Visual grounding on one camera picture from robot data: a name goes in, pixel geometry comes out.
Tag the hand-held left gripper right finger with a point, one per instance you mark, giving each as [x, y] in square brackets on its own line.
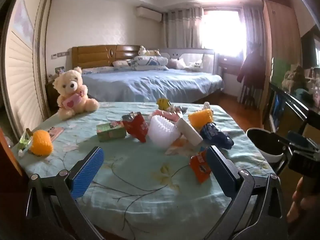
[222, 173]

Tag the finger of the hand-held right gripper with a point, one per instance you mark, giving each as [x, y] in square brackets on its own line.
[300, 150]
[298, 139]

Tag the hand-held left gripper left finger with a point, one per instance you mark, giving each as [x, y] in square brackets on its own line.
[87, 172]

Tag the orange snack packet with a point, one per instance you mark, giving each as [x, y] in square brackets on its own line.
[198, 167]

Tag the black white trash bin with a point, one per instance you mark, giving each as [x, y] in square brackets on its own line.
[265, 140]

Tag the white rectangular box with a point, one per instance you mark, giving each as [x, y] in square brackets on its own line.
[190, 132]

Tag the orange plastic mesh cup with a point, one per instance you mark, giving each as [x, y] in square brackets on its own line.
[41, 142]
[200, 118]

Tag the pink orange plastic packet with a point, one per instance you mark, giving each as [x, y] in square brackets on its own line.
[167, 115]

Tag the person's right hand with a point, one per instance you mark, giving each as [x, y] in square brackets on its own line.
[298, 202]

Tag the black glass cabinet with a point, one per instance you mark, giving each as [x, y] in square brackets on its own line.
[295, 105]

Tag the dark blue packet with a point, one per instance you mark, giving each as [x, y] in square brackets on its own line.
[215, 135]

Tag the teal cloth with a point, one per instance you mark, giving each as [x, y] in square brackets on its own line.
[303, 93]

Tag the green cardboard box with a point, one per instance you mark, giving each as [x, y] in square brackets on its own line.
[110, 131]

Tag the pink card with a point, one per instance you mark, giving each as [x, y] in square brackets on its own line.
[55, 132]

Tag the teal floral tablecloth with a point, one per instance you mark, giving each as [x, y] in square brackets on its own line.
[140, 170]

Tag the brown plush toy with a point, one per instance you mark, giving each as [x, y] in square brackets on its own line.
[295, 76]

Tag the coat rack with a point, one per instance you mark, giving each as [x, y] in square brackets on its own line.
[250, 95]

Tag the red snack packet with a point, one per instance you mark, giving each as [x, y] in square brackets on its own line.
[137, 127]

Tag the green plastic wrapper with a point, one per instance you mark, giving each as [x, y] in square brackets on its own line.
[25, 140]

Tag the stack of green boxes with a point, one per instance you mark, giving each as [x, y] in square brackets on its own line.
[280, 71]

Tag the white ridged plastic container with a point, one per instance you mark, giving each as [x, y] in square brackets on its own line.
[160, 132]

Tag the dark red coat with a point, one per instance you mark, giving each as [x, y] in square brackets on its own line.
[251, 67]

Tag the black television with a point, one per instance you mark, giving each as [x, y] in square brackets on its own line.
[311, 50]

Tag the cream teddy bear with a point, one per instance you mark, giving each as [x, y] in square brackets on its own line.
[72, 82]

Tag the yellow packet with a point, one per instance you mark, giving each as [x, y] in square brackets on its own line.
[163, 103]

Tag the flat floral pillow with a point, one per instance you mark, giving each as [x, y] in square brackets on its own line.
[97, 70]

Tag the small window desk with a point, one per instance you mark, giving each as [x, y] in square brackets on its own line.
[228, 60]

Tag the bed with blue sheet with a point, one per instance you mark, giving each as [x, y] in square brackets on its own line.
[155, 85]

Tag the tall wooden wardrobe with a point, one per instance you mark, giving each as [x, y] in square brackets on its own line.
[280, 30]

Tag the white plush with label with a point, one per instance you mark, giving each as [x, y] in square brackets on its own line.
[195, 65]

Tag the small white pillow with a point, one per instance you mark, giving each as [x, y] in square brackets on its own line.
[121, 65]

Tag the cream louvered wardrobe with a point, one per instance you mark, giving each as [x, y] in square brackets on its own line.
[22, 75]

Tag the wooden headboard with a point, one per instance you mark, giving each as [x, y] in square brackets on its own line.
[100, 55]

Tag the pink white plush toy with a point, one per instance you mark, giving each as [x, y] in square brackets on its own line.
[177, 63]

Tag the grey patterned curtain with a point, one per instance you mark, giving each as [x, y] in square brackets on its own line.
[252, 22]
[182, 28]

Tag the white blue printed pillow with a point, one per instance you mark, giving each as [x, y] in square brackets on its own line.
[150, 62]

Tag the bright window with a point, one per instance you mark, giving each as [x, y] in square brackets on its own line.
[222, 32]

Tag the white bunny plush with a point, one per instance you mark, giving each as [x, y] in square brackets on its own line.
[142, 50]

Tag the yellow plush toy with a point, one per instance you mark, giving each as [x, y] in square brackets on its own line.
[153, 53]

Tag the white air conditioner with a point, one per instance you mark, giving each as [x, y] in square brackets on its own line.
[148, 13]

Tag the photo frame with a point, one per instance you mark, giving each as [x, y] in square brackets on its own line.
[60, 70]

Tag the wall switch panel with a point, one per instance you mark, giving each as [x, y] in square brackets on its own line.
[60, 55]

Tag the grey bed guard rail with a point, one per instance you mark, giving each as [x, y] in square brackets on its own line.
[195, 55]

